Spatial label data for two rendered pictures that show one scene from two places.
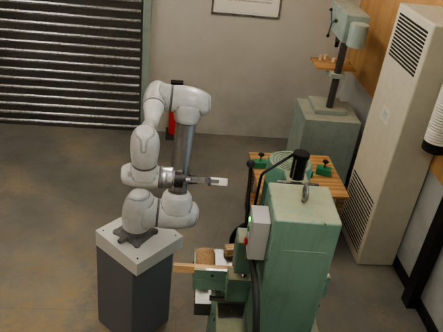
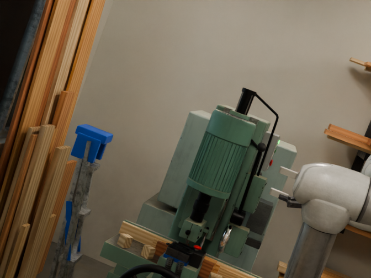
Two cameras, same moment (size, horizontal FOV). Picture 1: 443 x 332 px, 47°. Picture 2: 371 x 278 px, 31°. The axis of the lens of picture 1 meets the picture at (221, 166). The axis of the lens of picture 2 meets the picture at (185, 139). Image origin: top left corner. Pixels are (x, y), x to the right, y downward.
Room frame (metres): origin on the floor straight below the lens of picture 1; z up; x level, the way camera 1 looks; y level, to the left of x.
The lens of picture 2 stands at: (4.16, 0.26, 1.63)
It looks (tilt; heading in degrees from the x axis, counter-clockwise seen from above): 6 degrees down; 195
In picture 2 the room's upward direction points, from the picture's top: 21 degrees clockwise
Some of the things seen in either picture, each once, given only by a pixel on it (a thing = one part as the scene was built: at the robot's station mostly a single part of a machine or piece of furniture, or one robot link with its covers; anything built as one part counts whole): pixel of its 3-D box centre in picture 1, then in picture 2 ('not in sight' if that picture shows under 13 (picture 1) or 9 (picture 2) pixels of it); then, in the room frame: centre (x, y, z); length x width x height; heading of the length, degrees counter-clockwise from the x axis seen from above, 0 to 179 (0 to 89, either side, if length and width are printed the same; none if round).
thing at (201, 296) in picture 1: (202, 300); not in sight; (1.80, 0.01, 0.58); 0.12 x 0.08 x 0.08; 5
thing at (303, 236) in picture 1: (285, 280); (215, 191); (1.40, -0.29, 1.16); 0.22 x 0.22 x 0.72; 5
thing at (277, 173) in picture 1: (283, 193); (221, 154); (1.69, -0.26, 1.35); 0.18 x 0.18 x 0.31
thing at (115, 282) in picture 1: (134, 284); not in sight; (2.12, 0.42, 0.30); 0.30 x 0.30 x 0.60; 53
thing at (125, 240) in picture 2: not in sight; (125, 240); (1.83, -0.46, 0.92); 0.04 x 0.04 x 0.04; 64
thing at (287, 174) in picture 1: (297, 174); (242, 109); (1.55, -0.27, 1.54); 0.08 x 0.08 x 0.17; 5
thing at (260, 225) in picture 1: (257, 232); (266, 150); (1.35, -0.15, 1.40); 0.10 x 0.06 x 0.16; 5
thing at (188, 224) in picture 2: not in sight; (192, 230); (1.67, -0.26, 1.03); 0.14 x 0.07 x 0.09; 5
